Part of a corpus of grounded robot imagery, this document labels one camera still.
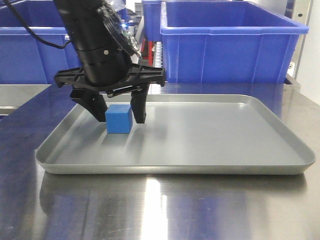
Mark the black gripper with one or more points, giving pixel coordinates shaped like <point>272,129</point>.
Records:
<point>109,69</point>

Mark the blue foam cube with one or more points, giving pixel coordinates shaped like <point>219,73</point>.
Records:
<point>119,119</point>

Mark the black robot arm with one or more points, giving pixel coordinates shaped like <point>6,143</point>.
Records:
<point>92,24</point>

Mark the white roller conveyor track right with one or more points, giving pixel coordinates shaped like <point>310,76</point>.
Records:
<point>158,55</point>

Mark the grey metal tray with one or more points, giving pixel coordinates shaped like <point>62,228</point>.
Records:
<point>182,134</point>

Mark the clear plastic bag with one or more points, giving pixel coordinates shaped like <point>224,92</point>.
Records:
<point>117,5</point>

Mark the blue plastic bin front left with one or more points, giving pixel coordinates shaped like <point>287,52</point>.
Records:
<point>23,59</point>

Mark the blue plastic bin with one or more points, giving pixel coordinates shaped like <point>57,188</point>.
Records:
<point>23,59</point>
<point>226,42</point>

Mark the blue plastic bin front right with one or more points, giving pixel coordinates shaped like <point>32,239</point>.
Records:
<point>226,42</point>

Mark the red metal frame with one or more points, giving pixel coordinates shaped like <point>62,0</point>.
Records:
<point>147,52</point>

